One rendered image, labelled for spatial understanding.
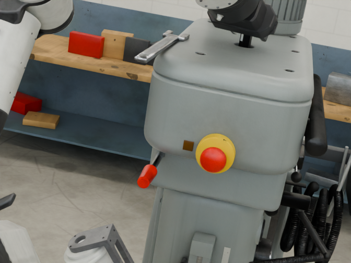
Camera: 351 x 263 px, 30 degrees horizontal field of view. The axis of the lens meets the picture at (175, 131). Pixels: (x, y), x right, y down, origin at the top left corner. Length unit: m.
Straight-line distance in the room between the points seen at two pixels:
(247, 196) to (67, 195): 3.73
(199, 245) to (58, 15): 0.49
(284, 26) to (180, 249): 0.50
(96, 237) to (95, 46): 4.28
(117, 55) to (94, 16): 0.63
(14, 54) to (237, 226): 0.53
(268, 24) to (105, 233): 0.47
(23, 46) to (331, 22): 4.61
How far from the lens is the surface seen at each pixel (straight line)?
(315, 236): 1.23
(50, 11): 0.97
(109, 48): 5.17
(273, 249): 1.75
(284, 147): 1.03
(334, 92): 5.02
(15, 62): 0.94
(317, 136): 1.04
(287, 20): 1.38
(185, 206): 1.21
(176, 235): 1.24
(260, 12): 1.11
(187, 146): 1.03
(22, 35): 0.95
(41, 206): 4.64
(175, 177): 1.16
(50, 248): 4.16
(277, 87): 0.99
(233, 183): 1.15
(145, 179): 1.02
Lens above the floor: 2.12
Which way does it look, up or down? 19 degrees down
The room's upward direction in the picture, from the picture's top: 9 degrees clockwise
